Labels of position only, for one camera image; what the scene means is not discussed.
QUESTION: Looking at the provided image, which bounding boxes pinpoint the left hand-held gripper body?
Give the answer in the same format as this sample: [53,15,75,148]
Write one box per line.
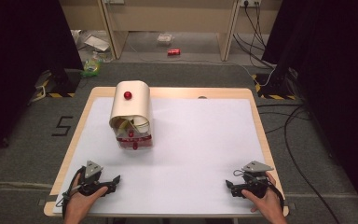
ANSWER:
[78,160,106,197]

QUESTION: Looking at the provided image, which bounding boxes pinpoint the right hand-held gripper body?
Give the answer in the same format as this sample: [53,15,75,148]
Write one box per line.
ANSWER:
[241,161,275,199]

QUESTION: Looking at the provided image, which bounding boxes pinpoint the cream bread box red knob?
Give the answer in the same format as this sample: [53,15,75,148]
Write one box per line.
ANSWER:
[108,79,154,151]

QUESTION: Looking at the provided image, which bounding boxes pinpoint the person's right hand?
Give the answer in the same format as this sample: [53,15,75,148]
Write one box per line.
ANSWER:
[241,172,286,219]

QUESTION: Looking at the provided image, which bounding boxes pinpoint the person's left hand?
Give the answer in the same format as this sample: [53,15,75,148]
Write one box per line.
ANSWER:
[64,173,109,219]

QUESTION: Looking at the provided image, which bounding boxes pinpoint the yellow black striped stand base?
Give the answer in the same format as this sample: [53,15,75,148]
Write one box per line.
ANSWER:
[27,69,82,105]
[251,68,300,101]

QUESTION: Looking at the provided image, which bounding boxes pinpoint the green bag on floor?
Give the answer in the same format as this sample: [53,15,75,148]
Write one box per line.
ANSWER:
[80,50,103,77]

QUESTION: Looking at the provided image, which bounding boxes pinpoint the black curtain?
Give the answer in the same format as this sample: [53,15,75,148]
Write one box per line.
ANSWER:
[261,0,358,216]
[0,0,84,162]

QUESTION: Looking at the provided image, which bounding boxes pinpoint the clear plastic packet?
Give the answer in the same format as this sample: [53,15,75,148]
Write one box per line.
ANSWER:
[157,33,175,47]

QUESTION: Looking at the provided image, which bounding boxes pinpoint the light wooden desk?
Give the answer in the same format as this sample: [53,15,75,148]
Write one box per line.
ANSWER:
[59,0,283,62]

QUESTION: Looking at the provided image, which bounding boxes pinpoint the black floor cable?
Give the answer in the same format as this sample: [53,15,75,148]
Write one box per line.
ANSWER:
[255,104,343,224]

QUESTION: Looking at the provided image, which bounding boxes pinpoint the black plugged power cables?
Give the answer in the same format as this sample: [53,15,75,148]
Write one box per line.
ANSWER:
[232,1,276,70]

